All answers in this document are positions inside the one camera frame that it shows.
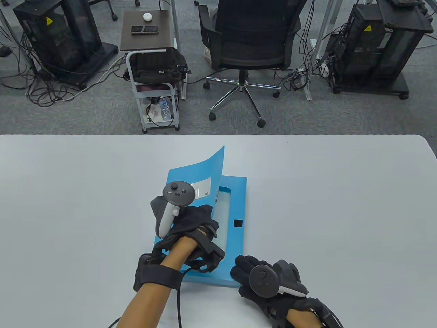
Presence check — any white table leg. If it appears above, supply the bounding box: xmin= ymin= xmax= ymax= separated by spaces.
xmin=302 ymin=0 xmax=337 ymax=101

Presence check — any stack of lined papers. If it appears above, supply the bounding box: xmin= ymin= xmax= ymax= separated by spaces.
xmin=214 ymin=191 xmax=232 ymax=253

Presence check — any person's right hand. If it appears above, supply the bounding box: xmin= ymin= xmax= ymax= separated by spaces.
xmin=230 ymin=255 xmax=329 ymax=328

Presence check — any white rolling cart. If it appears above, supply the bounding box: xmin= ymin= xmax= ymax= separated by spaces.
xmin=126 ymin=48 xmax=181 ymax=134

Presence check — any person's right forearm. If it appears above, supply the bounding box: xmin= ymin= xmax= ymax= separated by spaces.
xmin=286 ymin=309 xmax=323 ymax=328

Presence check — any black computer rack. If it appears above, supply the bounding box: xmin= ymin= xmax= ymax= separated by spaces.
xmin=328 ymin=0 xmax=435 ymax=100
xmin=13 ymin=0 xmax=119 ymax=90

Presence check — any maroon pouch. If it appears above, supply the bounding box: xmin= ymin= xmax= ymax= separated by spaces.
xmin=137 ymin=83 xmax=172 ymax=92

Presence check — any black bag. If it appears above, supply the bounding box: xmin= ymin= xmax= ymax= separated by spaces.
xmin=124 ymin=48 xmax=192 ymax=84

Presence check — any person's left hand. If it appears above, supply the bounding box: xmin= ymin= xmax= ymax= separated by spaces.
xmin=152 ymin=204 xmax=226 ymax=274

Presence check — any silver aluminium post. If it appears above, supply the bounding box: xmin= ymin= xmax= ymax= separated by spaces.
xmin=170 ymin=0 xmax=187 ymax=101

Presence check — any tangle of floor cables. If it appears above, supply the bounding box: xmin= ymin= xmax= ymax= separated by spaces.
xmin=0 ymin=20 xmax=127 ymax=108
xmin=280 ymin=0 xmax=338 ymax=91

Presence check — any clear water bottle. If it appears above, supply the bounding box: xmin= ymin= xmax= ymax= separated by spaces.
xmin=159 ymin=98 xmax=172 ymax=121

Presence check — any grey left hand controller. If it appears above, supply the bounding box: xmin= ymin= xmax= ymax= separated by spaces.
xmin=150 ymin=180 xmax=196 ymax=239

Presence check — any blue file box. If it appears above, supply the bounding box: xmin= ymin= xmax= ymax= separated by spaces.
xmin=153 ymin=145 xmax=248 ymax=287

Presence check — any grey right hand controller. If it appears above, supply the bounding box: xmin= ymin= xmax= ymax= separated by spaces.
xmin=249 ymin=260 xmax=309 ymax=298

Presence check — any black left wrist strap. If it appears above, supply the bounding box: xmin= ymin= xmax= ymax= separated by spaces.
xmin=133 ymin=253 xmax=181 ymax=291

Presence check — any black left glove cable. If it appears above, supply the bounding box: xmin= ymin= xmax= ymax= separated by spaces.
xmin=109 ymin=265 xmax=193 ymax=328

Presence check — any black mesh office chair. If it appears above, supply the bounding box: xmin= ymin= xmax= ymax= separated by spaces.
xmin=198 ymin=0 xmax=309 ymax=128

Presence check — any person's left forearm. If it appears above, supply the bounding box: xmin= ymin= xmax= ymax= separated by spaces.
xmin=118 ymin=237 xmax=199 ymax=328

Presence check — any black chair base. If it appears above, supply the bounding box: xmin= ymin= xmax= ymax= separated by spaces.
xmin=89 ymin=0 xmax=141 ymax=22

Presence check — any dark brown side table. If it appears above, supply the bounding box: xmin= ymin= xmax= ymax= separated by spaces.
xmin=120 ymin=10 xmax=172 ymax=52

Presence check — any grey hand controller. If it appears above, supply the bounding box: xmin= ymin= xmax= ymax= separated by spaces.
xmin=249 ymin=260 xmax=309 ymax=298
xmin=150 ymin=180 xmax=196 ymax=239

